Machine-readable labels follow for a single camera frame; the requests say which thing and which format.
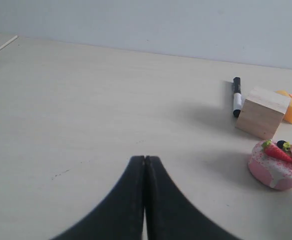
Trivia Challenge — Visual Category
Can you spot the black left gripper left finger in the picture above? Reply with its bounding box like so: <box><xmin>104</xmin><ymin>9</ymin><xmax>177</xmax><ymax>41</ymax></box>
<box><xmin>54</xmin><ymin>156</ymin><xmax>145</xmax><ymax>240</ymax></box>

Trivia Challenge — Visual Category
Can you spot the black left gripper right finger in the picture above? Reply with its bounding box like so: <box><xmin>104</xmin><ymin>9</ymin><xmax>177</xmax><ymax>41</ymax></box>
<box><xmin>144</xmin><ymin>156</ymin><xmax>238</xmax><ymax>240</ymax></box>

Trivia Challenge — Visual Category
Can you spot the pink strawberry cake toy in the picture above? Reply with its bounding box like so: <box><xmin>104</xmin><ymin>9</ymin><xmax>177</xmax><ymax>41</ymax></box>
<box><xmin>248</xmin><ymin>139</ymin><xmax>292</xmax><ymax>191</ymax></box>

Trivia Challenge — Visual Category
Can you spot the light wooden cube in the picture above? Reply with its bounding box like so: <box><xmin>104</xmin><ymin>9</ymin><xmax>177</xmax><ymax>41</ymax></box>
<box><xmin>236</xmin><ymin>87</ymin><xmax>291</xmax><ymax>140</ymax></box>

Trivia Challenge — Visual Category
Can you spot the black white marker pen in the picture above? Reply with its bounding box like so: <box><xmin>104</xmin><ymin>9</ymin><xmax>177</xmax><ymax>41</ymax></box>
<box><xmin>233</xmin><ymin>77</ymin><xmax>242</xmax><ymax>118</ymax></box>

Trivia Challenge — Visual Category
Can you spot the orange cheese wedge toy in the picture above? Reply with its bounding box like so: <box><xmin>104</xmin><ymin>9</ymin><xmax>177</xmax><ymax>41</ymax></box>
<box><xmin>276</xmin><ymin>90</ymin><xmax>292</xmax><ymax>124</ymax></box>

